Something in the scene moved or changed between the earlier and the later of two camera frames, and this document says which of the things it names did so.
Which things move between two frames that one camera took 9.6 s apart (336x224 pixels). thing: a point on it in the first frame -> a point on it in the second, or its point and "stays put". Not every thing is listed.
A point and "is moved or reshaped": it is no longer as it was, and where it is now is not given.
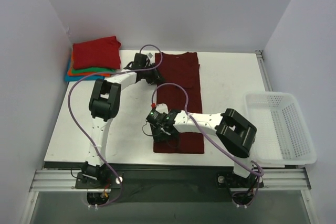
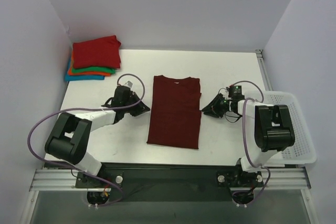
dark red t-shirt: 180,89 is moved or reshaped
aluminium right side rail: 264,74 stays put
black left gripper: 155,76 -> 133,103
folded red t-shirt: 102,53 stays put
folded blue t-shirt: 71,78 stays put
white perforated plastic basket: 282,137 stays put
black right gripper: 161,135 -> 219,105
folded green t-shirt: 92,70 stays put
